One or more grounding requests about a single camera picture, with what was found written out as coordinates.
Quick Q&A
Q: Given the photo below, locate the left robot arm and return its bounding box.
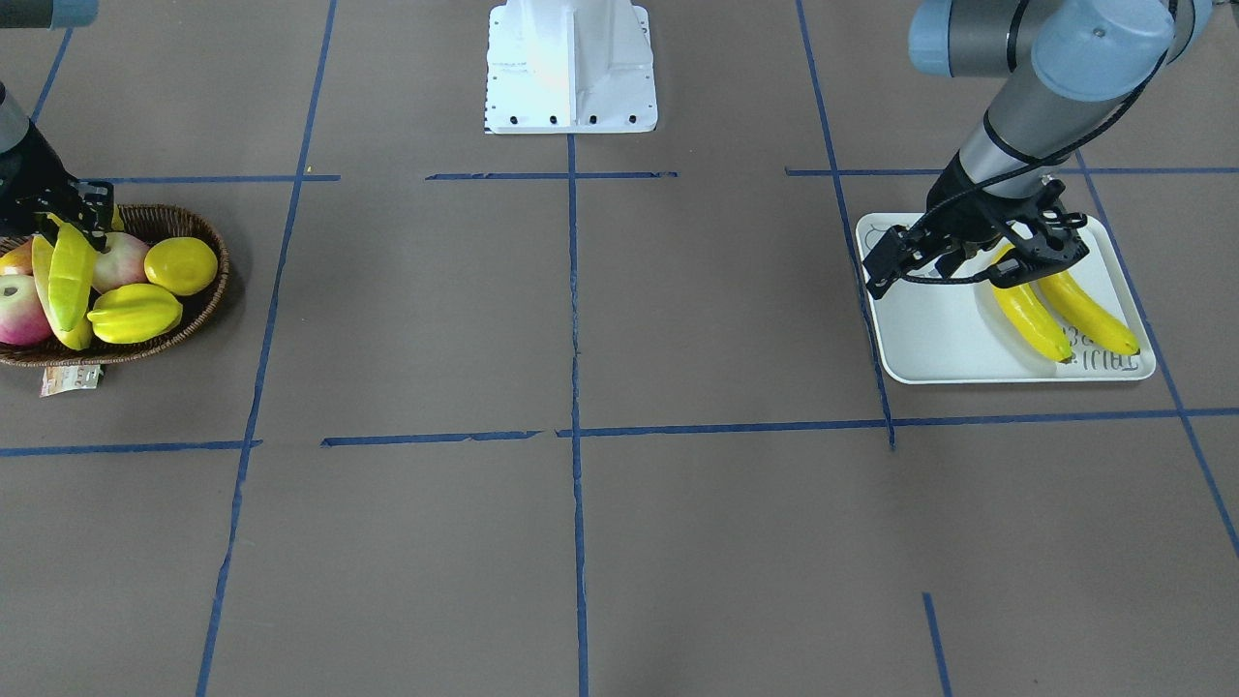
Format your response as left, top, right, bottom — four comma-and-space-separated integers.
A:
867, 1, 1214, 288

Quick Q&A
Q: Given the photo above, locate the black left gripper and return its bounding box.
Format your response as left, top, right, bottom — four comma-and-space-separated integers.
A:
924, 156, 1090, 287

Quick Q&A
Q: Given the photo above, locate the yellow starfruit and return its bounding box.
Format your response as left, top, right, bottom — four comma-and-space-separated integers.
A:
87, 284, 183, 345

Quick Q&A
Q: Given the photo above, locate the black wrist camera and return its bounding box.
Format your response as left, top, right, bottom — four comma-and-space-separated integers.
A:
861, 225, 932, 301

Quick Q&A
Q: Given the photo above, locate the yellow banana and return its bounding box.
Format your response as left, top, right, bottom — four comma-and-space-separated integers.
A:
31, 215, 98, 352
990, 284, 1073, 363
1036, 272, 1141, 357

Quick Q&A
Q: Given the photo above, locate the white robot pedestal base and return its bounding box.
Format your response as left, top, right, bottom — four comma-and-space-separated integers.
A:
484, 1, 659, 134

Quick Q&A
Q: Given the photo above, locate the red apple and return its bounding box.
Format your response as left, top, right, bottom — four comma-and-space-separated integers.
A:
1, 275, 53, 345
92, 232, 150, 293

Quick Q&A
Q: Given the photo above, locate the yellow lemon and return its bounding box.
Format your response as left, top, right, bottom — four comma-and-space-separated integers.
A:
142, 235, 221, 296

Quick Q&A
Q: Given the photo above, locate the white rectangular plate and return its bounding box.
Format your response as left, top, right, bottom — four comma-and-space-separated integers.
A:
869, 218, 1158, 384

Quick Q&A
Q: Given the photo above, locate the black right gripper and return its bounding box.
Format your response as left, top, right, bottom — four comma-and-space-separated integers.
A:
1, 123, 115, 243

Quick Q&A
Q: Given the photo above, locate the brown wicker basket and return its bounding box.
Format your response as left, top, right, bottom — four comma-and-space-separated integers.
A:
1, 203, 230, 369

